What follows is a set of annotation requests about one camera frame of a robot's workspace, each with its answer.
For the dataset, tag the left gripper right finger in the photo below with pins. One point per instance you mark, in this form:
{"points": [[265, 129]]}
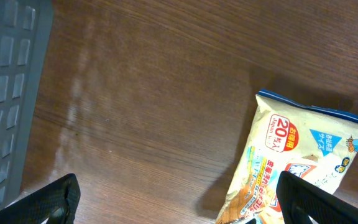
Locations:
{"points": [[302, 202]]}

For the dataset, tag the grey plastic mesh basket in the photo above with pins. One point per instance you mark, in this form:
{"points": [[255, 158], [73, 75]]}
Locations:
{"points": [[25, 27]]}

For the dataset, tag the yellow wet wipes pack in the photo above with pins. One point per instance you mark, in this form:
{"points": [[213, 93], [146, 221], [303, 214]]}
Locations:
{"points": [[315, 144]]}

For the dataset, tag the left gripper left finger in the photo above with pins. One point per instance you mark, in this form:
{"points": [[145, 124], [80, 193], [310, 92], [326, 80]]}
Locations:
{"points": [[57, 203]]}

